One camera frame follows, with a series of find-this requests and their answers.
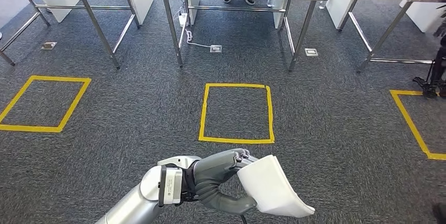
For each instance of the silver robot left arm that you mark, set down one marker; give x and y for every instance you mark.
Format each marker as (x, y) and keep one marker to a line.
(136, 205)

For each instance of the yellow floor tape square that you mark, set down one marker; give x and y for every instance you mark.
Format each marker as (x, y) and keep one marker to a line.
(407, 121)
(73, 102)
(204, 111)

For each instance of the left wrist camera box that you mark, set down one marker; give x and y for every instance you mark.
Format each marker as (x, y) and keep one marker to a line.
(171, 186)

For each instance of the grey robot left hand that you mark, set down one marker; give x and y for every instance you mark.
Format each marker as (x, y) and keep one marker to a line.
(212, 170)

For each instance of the clear plastic bottle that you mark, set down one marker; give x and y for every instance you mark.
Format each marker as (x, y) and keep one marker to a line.
(270, 3)
(322, 5)

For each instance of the metal floor outlet plate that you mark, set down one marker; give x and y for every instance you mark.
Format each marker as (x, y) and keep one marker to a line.
(48, 45)
(311, 52)
(216, 49)

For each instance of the white power strip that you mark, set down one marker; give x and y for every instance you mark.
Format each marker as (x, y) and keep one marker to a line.
(182, 19)

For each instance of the white curved plastic part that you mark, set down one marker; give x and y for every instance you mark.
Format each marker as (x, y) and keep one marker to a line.
(271, 187)

